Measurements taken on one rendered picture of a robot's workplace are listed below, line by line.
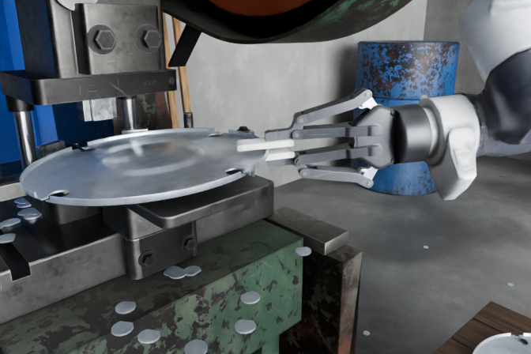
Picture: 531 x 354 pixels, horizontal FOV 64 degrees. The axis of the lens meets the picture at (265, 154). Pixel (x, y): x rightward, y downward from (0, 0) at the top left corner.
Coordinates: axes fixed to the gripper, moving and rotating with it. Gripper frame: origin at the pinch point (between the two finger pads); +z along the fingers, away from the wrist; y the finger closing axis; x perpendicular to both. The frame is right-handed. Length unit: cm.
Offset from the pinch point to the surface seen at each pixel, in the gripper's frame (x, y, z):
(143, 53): -4.8, 12.8, 13.9
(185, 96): -128, -9, 22
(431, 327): -63, -84, -55
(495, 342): -14, -48, -42
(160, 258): 2.1, -12.3, 14.6
